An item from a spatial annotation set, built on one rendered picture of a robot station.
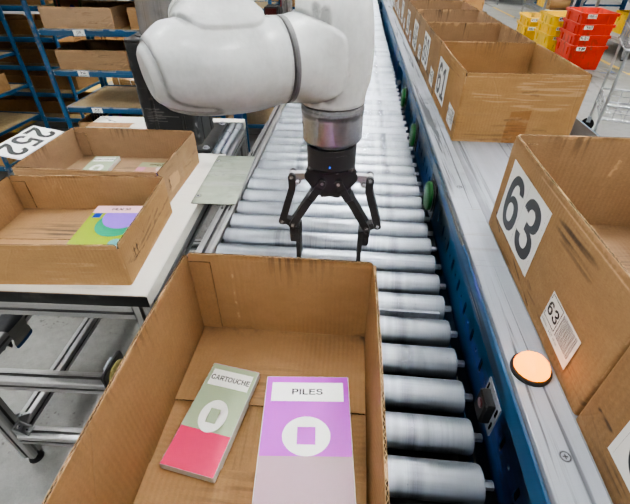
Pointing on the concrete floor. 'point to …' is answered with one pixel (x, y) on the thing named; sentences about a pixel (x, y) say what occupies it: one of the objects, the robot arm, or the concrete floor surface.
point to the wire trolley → (621, 72)
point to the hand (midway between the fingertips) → (329, 248)
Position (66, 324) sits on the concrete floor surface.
